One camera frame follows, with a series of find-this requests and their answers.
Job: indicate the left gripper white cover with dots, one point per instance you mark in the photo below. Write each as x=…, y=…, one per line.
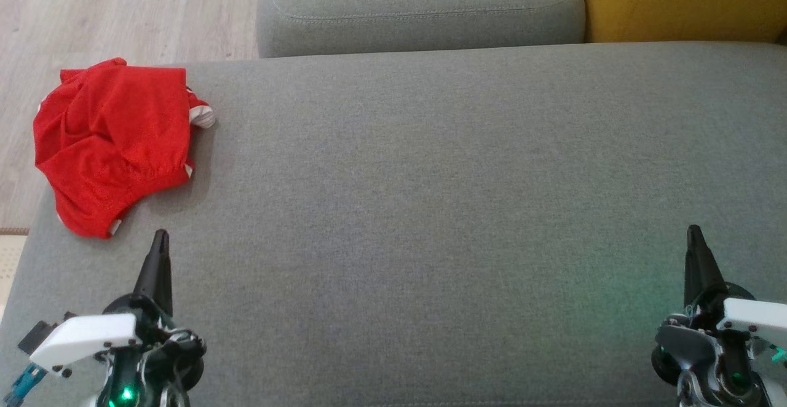
x=86, y=336

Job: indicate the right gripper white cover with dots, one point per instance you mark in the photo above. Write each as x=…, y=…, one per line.
x=750, y=321

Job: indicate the yellow cushion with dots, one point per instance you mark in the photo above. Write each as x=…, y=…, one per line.
x=682, y=1

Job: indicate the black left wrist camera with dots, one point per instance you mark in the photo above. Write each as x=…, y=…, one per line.
x=38, y=334

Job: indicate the grey sofa seat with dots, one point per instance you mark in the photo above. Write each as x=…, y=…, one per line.
x=430, y=222

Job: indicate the grey sofa back cushion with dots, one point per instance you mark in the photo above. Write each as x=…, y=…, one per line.
x=418, y=7

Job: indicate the red shorts white trim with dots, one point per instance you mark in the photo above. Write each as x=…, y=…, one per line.
x=123, y=112

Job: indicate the beige rug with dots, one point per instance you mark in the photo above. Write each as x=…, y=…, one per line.
x=9, y=268

